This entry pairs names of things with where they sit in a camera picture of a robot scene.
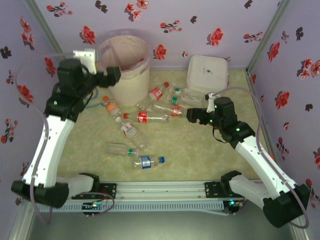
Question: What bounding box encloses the clear bottle red label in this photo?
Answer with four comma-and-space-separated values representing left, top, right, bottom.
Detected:
123, 111, 171, 125
136, 81, 171, 112
149, 103, 189, 118

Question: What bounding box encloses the clear bottle green label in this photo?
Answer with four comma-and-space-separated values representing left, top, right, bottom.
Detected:
107, 142, 141, 158
166, 94, 203, 107
168, 86, 206, 99

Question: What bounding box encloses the clear bottle orange label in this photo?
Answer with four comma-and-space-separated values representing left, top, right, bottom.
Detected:
101, 96, 121, 116

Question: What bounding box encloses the clear ribbed bottle white cap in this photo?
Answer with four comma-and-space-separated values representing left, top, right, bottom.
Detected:
114, 116, 150, 150

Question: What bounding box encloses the clear bottle blue label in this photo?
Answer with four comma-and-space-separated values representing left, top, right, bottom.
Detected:
132, 154, 166, 170

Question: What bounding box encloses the white trash bin with liner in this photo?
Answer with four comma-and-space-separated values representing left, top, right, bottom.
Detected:
96, 28, 154, 81

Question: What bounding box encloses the blue stethoscope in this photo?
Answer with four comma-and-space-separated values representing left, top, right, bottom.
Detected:
83, 88, 106, 110

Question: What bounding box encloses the white lidded plastic box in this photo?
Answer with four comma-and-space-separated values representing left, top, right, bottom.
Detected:
186, 54, 230, 95

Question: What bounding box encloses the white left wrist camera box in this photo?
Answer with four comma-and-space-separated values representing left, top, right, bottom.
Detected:
72, 48, 98, 75

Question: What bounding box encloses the lilac right arm cable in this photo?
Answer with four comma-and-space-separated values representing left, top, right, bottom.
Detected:
211, 86, 311, 230

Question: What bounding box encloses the lilac arm cable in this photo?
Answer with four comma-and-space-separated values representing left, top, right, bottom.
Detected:
15, 51, 116, 225
211, 86, 311, 230

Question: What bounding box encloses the aluminium table side rail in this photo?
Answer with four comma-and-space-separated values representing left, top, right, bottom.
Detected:
245, 70, 276, 161

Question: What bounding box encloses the aluminium frame post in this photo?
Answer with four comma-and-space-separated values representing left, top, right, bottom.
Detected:
245, 0, 293, 74
23, 0, 66, 61

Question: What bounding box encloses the lilac left arm cable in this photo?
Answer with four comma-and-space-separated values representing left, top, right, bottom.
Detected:
15, 51, 116, 225

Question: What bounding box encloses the aluminium mounting rail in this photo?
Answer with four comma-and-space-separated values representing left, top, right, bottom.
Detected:
67, 180, 266, 201

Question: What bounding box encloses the white slotted cable duct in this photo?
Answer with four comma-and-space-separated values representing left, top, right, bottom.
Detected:
59, 201, 225, 214

